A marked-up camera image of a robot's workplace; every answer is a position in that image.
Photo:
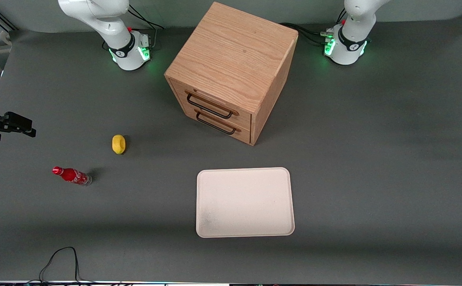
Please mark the cream plastic tray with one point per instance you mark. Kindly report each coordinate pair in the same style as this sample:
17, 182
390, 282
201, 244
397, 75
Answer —
245, 202

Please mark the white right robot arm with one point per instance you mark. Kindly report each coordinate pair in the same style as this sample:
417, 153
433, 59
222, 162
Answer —
125, 43

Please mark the yellow lemon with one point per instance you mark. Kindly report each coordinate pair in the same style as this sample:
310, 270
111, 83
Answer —
118, 144

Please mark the red cola bottle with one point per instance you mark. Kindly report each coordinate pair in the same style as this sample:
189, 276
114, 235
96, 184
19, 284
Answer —
72, 175

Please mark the wooden drawer cabinet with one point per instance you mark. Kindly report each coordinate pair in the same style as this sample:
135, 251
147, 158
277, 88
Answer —
231, 51

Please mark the wooden drawer front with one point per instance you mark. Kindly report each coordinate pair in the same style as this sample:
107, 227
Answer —
179, 89
245, 135

